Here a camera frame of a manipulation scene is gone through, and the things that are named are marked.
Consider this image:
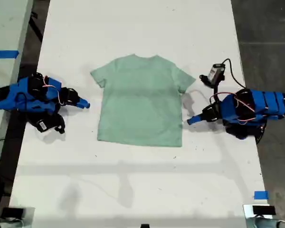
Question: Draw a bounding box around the camera black cable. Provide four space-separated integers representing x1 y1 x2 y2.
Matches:
222 58 247 89
17 92 30 108

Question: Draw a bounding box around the small black box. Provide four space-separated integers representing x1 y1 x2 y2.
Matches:
1 207 25 219
252 205 276 216

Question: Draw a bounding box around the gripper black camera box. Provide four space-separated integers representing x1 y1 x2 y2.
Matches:
208 63 226 83
34 118 52 133

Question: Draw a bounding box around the pale side table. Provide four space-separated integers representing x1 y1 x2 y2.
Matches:
0 0 34 178

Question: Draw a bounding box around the long blue tape strip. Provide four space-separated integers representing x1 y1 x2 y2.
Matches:
0 50 20 59

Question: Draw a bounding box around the grey metal pipe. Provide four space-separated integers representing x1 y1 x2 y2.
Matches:
247 217 285 228
0 219 25 228

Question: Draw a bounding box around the square blue tape piece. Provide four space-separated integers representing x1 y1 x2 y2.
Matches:
254 190 269 200

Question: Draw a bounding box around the black table frame strut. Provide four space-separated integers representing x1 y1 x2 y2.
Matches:
28 9 44 44

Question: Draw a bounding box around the pale green T-shirt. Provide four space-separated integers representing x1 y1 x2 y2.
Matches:
89 54 197 147

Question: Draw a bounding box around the arm base black cable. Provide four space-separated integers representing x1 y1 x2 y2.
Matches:
255 121 268 145

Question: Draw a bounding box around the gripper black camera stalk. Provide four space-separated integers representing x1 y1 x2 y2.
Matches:
199 74 226 103
49 113 66 134

